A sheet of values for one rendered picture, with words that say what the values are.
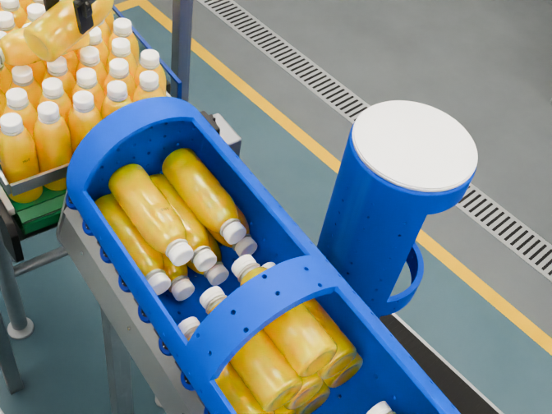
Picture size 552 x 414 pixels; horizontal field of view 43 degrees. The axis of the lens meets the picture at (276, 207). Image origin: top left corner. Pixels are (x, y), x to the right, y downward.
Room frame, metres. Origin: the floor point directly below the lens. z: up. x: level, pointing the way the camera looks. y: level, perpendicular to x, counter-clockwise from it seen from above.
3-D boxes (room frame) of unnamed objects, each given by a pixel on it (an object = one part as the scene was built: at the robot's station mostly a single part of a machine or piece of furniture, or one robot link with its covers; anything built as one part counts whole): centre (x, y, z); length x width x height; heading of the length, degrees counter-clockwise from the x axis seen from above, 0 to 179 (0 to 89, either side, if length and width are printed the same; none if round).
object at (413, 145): (1.14, -0.27, 1.03); 0.28 x 0.28 x 0.01
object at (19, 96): (0.97, 0.54, 1.09); 0.04 x 0.04 x 0.02
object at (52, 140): (0.95, 0.47, 0.99); 0.07 x 0.07 x 0.19
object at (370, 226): (1.14, -0.27, 0.59); 0.28 x 0.28 x 0.88
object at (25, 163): (0.90, 0.52, 0.99); 0.07 x 0.07 x 0.19
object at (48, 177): (0.99, 0.37, 0.96); 0.40 x 0.01 x 0.03; 134
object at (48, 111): (0.95, 0.47, 1.09); 0.04 x 0.04 x 0.02
